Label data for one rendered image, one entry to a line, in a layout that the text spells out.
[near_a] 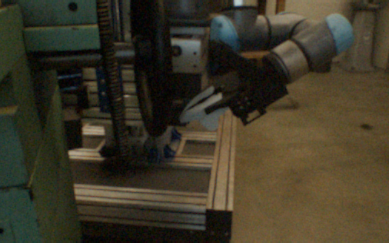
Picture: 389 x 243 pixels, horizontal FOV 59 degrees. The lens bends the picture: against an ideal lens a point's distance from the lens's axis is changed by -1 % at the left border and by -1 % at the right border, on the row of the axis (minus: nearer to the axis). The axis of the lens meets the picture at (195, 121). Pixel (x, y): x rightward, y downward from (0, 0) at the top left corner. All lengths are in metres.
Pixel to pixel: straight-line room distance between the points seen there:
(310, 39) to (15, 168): 0.52
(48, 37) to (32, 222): 0.23
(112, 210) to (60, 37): 0.86
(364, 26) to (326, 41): 3.51
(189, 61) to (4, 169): 0.65
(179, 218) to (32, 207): 0.81
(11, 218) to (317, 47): 0.56
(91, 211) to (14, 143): 0.90
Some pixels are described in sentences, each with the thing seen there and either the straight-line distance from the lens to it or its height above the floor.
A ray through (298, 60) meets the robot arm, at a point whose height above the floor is 0.79.
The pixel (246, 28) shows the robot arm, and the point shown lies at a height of 0.84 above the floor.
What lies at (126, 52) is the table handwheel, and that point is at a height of 0.82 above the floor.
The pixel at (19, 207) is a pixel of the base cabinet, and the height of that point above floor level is 0.68.
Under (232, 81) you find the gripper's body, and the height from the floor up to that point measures 0.75.
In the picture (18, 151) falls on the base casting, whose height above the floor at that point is 0.75.
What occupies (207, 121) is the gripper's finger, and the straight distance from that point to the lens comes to 0.66.
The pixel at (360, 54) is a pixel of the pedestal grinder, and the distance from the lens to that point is 4.23.
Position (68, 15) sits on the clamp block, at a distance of 0.51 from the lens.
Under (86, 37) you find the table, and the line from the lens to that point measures 0.50.
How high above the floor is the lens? 0.93
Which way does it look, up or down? 22 degrees down
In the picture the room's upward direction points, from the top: straight up
